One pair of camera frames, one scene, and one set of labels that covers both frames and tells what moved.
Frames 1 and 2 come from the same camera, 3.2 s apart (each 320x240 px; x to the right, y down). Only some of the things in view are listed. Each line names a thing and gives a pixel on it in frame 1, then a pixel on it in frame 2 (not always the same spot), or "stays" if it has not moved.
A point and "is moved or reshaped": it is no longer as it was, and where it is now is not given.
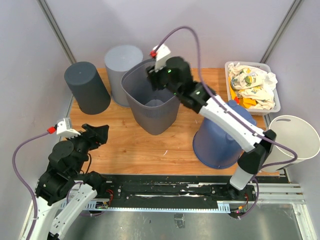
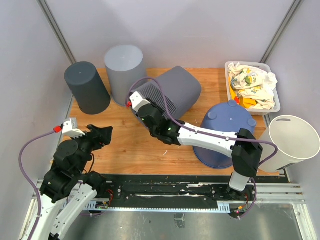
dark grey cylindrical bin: x=88 y=87 stays
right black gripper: x=154 y=76 → x=161 y=112
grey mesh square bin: x=154 y=111 is moved or reshaped
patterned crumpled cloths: x=251 y=87 stays
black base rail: x=176 y=191 stays
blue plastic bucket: x=214 y=146 stays
